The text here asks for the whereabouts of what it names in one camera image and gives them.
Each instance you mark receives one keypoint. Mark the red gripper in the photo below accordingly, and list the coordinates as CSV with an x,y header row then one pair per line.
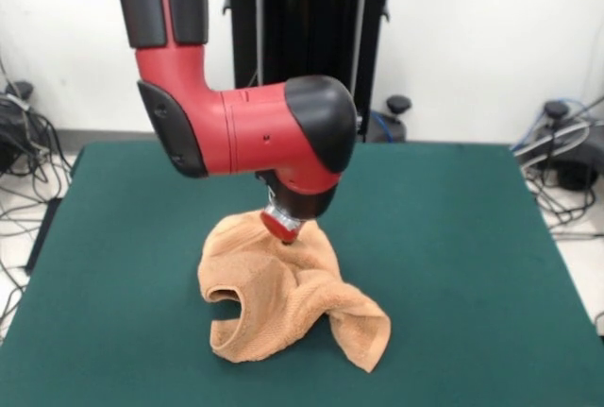
x,y
278,230

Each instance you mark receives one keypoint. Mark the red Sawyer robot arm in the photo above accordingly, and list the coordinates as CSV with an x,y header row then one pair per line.
x,y
255,133

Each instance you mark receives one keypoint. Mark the dark green table cloth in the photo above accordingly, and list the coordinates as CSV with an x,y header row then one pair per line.
x,y
141,237

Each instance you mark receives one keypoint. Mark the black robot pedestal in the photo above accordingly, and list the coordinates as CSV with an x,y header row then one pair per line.
x,y
307,10

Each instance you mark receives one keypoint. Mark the peach terry towel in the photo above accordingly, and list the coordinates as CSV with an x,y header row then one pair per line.
x,y
264,293

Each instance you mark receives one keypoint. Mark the black pedestal leg with knob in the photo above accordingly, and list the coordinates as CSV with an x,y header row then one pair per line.
x,y
573,166
398,106
11,133

